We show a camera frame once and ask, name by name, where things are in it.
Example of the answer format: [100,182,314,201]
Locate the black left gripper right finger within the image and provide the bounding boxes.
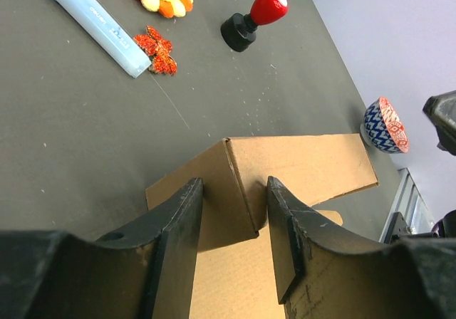
[266,177,455,318]

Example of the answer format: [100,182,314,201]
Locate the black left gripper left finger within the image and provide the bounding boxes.
[1,178,203,318]

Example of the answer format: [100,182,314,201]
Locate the brown cardboard box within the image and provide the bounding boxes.
[145,134,378,318]

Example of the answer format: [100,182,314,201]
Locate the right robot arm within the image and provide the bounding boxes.
[423,91,456,156]

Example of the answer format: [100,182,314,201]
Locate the pink patterned bowl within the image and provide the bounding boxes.
[360,97,410,155]

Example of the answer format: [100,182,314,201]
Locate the orange red small toy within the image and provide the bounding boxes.
[133,26,177,75]

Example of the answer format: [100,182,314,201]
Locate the red black stamp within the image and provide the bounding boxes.
[220,0,289,53]

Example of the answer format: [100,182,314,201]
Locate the light blue stick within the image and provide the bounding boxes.
[55,0,151,78]

